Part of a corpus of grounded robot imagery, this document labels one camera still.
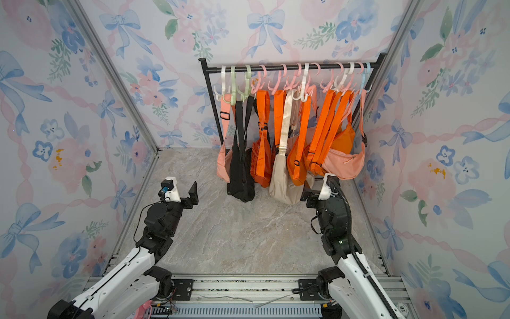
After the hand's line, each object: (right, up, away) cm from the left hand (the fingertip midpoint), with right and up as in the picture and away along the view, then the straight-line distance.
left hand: (186, 182), depth 77 cm
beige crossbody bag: (+38, -3, +11) cm, 40 cm away
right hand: (+51, 0, -3) cm, 51 cm away
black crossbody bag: (+21, 0, +4) cm, 21 cm away
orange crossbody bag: (+67, +18, +14) cm, 71 cm away
